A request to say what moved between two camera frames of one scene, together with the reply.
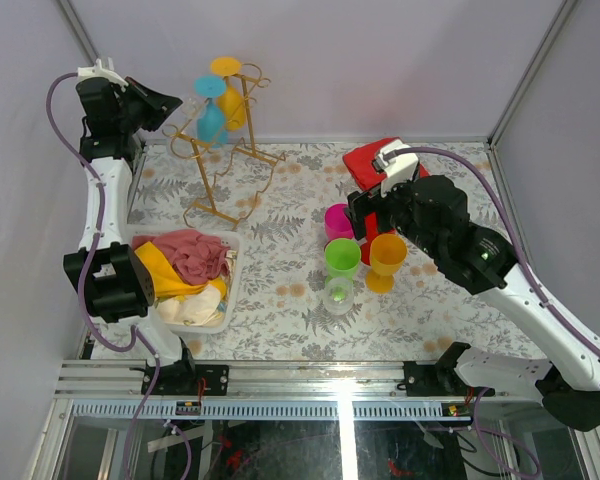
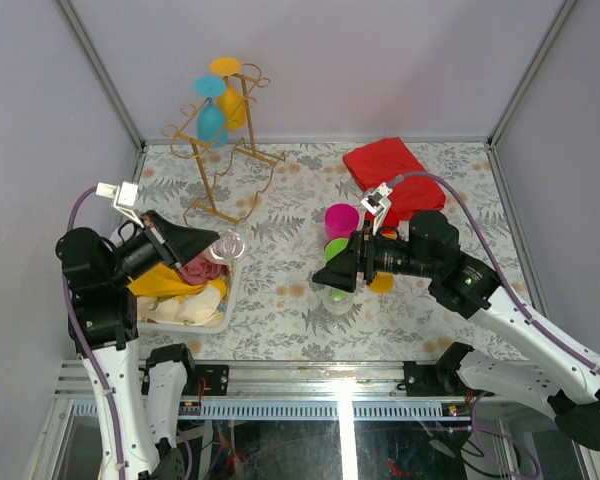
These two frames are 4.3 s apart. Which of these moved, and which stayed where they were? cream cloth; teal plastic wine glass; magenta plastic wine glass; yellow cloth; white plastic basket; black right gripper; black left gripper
Moved: black right gripper; black left gripper
Stayed: magenta plastic wine glass; yellow cloth; cream cloth; white plastic basket; teal plastic wine glass
